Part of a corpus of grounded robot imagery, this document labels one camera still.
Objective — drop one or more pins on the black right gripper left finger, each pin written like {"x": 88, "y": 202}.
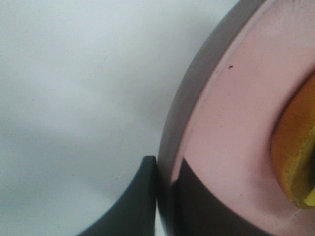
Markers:
{"x": 133, "y": 214}

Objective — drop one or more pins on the pink round plate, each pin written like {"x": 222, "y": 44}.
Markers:
{"x": 236, "y": 88}

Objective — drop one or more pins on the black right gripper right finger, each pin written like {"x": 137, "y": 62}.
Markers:
{"x": 233, "y": 200}

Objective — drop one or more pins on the toy burger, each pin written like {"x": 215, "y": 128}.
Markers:
{"x": 293, "y": 148}

